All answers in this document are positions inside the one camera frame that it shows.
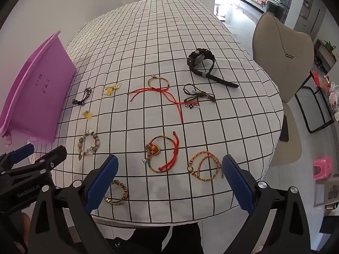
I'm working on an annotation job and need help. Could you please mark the gold beaded bracelet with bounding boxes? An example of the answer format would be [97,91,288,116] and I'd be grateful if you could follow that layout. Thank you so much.
[103,180,129,205]

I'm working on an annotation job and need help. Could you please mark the orange braided bracelet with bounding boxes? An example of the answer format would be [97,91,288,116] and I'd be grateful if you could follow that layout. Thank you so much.
[189,151,223,182]

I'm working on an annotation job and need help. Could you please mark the gold flower charm chain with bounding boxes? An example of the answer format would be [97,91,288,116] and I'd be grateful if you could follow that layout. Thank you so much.
[102,83,123,96]

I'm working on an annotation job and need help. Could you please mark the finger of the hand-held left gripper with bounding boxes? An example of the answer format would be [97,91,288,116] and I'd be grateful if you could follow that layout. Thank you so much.
[28,145,68,182]
[0,143,35,176]

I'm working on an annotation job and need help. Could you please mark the dark cabinet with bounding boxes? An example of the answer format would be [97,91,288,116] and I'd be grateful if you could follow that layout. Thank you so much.
[275,0,294,24]

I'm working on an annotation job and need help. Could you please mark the white black checkered tablecloth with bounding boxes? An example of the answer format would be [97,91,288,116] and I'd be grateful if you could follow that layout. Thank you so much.
[25,0,285,229]

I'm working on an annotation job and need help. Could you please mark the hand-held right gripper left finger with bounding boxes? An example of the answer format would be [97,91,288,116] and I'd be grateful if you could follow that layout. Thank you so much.
[28,154,119,254]

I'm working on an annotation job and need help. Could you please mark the black flower charm bracelet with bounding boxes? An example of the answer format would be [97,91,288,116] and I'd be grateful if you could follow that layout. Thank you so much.
[169,101,202,110]

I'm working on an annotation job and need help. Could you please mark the black wrist watch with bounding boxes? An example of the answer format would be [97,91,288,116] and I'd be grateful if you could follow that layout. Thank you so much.
[187,48,239,88]

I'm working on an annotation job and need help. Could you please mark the pale beaded bracelet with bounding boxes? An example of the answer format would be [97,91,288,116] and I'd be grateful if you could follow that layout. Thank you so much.
[77,130,101,160]

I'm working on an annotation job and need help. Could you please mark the multicolour bracelet with red cords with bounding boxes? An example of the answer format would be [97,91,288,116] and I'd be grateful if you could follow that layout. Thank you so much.
[128,75,186,123]

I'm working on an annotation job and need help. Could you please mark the red cord heart pendant bracelet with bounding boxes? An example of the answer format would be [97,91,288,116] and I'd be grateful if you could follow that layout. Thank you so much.
[144,131,181,172]

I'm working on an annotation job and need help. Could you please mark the light grey box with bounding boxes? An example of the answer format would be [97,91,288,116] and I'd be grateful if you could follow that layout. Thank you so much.
[314,173,339,209]

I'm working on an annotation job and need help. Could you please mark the brown cord bracelet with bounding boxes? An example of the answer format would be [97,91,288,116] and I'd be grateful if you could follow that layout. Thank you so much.
[183,84,216,104]

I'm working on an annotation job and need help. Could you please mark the person's black trousers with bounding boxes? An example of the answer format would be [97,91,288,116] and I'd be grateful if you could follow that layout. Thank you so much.
[127,222,204,254]

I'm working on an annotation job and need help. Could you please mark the pink plastic stool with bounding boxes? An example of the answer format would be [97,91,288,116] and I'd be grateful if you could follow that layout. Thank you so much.
[313,157,333,182]

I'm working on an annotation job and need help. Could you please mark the black metal chair frame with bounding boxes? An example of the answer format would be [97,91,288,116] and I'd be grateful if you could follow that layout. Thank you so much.
[294,85,335,134]

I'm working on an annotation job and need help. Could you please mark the pink plastic tub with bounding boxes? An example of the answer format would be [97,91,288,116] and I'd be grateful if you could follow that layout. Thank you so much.
[0,30,78,146]

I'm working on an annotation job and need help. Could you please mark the red packets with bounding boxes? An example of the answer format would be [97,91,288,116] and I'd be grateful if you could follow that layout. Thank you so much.
[311,70,331,94]

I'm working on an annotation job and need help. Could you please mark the black cord bracelet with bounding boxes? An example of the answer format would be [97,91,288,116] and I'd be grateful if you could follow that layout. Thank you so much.
[72,88,93,106]

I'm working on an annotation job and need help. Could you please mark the beige chair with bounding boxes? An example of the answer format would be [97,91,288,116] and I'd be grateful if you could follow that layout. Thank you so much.
[251,12,315,167]

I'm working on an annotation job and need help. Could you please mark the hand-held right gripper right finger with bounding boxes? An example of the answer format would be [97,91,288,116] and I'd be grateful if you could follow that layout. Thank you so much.
[222,154,311,254]

